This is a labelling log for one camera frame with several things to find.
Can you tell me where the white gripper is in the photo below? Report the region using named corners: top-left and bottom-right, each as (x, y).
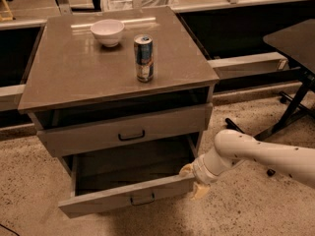
top-left (179, 157), bottom-right (218, 200)

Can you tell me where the grey drawer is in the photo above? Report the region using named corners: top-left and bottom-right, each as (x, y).
top-left (59, 136), bottom-right (198, 218)
top-left (37, 103), bottom-right (213, 157)

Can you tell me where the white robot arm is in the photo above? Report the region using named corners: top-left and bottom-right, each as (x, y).
top-left (179, 129), bottom-right (315, 200)

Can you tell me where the grey drawer cabinet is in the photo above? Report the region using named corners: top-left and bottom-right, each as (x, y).
top-left (18, 6), bottom-right (221, 169)

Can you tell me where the blue silver drink can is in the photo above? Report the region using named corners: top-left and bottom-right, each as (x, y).
top-left (134, 34), bottom-right (154, 83)

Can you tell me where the white ceramic bowl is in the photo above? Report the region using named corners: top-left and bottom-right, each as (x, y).
top-left (91, 19), bottom-right (125, 47)

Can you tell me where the wire mesh basket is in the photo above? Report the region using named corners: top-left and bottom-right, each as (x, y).
top-left (101, 0), bottom-right (178, 11)

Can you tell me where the black cable on floor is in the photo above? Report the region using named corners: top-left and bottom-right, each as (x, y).
top-left (0, 223), bottom-right (21, 236)

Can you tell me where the yellow wooden frame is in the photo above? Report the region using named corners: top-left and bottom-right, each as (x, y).
top-left (0, 0), bottom-right (14, 22)

